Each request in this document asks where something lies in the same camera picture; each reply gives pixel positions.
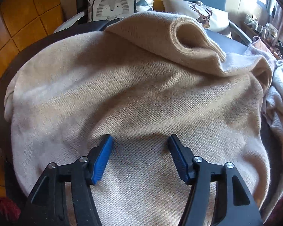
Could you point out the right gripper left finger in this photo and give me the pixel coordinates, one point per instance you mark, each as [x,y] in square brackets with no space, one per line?
[62,193]

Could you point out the beige knit sweater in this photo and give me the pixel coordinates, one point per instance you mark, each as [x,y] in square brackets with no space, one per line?
[140,80]

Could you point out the black padded table mat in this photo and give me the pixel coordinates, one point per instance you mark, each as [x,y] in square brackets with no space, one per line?
[228,45]

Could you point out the white knit garment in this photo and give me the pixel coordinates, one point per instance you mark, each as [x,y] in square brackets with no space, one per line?
[272,110]

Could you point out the deer print cushion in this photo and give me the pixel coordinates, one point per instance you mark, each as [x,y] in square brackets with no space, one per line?
[210,18]

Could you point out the tiger print cushion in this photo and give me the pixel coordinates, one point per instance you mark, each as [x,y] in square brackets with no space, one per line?
[108,10]

